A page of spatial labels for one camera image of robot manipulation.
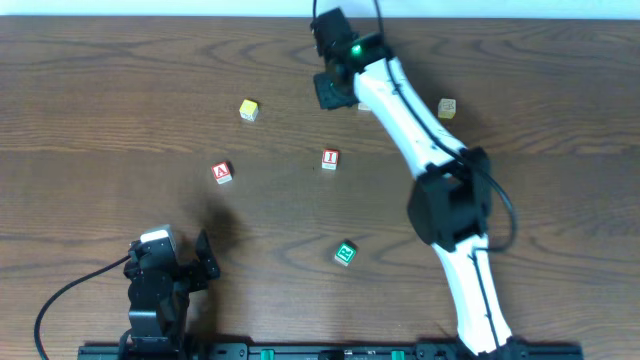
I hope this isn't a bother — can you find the left black cable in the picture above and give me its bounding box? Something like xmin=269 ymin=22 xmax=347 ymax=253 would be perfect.
xmin=33 ymin=254 xmax=132 ymax=360

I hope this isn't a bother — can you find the right black cable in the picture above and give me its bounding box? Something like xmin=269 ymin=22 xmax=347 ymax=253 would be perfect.
xmin=310 ymin=0 xmax=517 ymax=351

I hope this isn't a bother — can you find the green letter R block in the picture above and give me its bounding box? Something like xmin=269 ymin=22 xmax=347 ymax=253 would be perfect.
xmin=334 ymin=241 xmax=357 ymax=267

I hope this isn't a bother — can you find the yellow wooden block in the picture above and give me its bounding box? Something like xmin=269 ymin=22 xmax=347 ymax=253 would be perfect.
xmin=239 ymin=99 xmax=259 ymax=122

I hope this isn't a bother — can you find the black mounting rail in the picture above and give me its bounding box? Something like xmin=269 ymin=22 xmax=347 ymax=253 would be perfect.
xmin=77 ymin=341 xmax=585 ymax=360

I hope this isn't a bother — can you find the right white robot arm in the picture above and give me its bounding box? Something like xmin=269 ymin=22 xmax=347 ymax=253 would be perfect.
xmin=310 ymin=8 xmax=517 ymax=359

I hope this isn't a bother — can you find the black cable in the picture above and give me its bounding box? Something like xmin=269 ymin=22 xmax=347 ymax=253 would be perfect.
xmin=33 ymin=254 xmax=132 ymax=360
xmin=310 ymin=0 xmax=517 ymax=351

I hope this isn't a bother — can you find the red letter A block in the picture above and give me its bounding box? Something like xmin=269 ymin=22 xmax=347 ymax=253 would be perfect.
xmin=211 ymin=161 xmax=233 ymax=184

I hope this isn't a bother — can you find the plain tan wooden block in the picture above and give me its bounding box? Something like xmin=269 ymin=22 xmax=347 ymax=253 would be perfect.
xmin=438 ymin=98 xmax=457 ymax=119

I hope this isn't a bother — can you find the red letter I block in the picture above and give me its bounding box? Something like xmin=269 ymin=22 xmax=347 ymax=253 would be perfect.
xmin=321 ymin=149 xmax=340 ymax=170

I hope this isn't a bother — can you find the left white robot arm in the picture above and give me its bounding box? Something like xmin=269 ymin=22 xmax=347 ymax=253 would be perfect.
xmin=121 ymin=225 xmax=220 ymax=359

